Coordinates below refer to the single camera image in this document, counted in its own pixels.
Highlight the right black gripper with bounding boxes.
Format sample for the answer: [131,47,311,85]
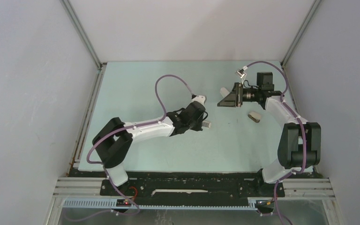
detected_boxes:
[218,82,261,107]

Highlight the staple box tray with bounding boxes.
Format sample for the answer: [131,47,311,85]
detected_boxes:
[202,121,212,128]

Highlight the left aluminium frame post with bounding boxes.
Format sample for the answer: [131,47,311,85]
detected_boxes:
[60,0,103,69]

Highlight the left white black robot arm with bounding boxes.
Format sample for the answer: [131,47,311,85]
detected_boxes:
[92,101,206,195]

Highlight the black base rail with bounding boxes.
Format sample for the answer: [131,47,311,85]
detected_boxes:
[118,172,285,207]

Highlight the beige brown mini stapler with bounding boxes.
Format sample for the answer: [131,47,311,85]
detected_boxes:
[248,111,262,123]

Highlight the aluminium frame post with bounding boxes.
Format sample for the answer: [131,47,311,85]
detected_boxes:
[281,0,323,68]
[60,0,103,69]

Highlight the right aluminium frame post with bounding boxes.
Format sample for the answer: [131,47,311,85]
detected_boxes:
[281,0,323,68]

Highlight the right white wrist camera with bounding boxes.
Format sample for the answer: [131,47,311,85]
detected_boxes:
[236,66,248,83]

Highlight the long white stapler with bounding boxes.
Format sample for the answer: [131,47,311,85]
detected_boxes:
[220,87,230,98]

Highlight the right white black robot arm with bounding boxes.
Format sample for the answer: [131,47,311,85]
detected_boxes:
[217,72,322,196]

